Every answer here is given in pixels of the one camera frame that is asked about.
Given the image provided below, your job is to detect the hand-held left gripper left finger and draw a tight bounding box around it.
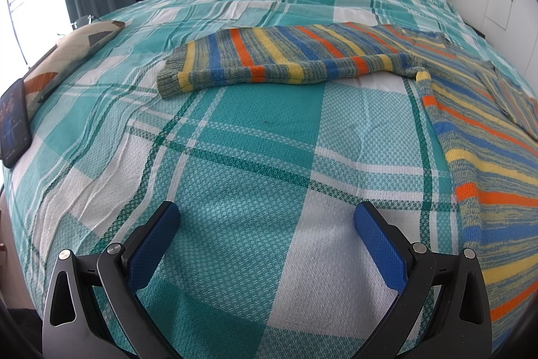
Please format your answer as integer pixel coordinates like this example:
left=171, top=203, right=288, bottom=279
left=42, top=200, right=181, bottom=359

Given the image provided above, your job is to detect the striped knit sweater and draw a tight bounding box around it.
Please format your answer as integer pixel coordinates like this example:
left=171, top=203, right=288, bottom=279
left=156, top=22, right=538, bottom=343

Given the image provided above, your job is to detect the patterned pillow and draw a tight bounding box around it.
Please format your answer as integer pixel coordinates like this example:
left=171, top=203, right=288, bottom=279
left=23, top=20, right=126, bottom=107

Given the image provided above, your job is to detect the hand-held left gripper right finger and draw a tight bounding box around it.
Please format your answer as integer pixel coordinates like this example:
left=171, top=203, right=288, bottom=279
left=353, top=201, right=492, bottom=359

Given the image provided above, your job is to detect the teal plaid bed blanket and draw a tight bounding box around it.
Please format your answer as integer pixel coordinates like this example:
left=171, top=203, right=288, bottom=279
left=0, top=0, right=538, bottom=359

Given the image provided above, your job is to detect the black smartphone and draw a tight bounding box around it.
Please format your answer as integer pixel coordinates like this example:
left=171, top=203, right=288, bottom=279
left=0, top=78, right=33, bottom=169

